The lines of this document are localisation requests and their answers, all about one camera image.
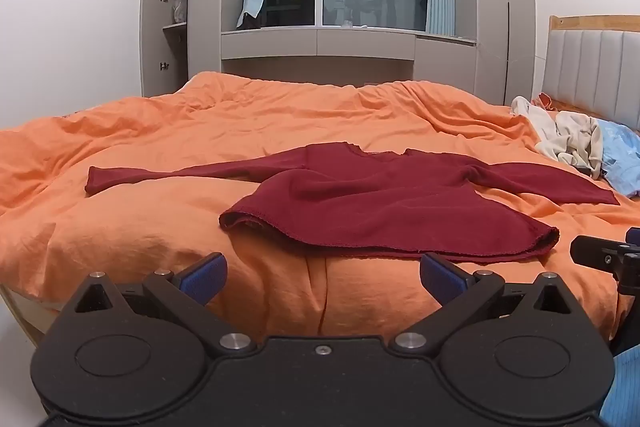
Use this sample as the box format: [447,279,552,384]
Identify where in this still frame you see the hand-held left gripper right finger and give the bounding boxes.
[391,253,586,355]

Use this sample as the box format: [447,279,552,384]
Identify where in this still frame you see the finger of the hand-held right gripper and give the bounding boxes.
[570,234,626,269]

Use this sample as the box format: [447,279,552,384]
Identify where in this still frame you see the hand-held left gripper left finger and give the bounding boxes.
[60,252,256,355]

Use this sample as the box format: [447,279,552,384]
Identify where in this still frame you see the dark red sweater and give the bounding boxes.
[84,142,621,265]

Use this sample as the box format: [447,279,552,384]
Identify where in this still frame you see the light blue garment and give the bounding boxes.
[595,119,640,198]

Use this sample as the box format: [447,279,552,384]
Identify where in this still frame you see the beige garment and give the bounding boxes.
[535,109,606,180]

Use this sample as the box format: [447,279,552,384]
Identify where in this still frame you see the person's blue pants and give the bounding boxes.
[599,348,640,427]

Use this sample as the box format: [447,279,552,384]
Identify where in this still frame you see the white garment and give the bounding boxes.
[510,96,557,128]

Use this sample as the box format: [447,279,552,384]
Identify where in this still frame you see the orange blanket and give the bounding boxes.
[0,71,640,344]

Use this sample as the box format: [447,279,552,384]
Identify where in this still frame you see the grey padded headboard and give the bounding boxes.
[542,14,640,130]

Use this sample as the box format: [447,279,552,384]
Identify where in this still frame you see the grey closed wardrobe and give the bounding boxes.
[472,0,537,106]

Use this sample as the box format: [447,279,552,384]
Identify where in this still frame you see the wooden bed frame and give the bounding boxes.
[0,284,47,346]

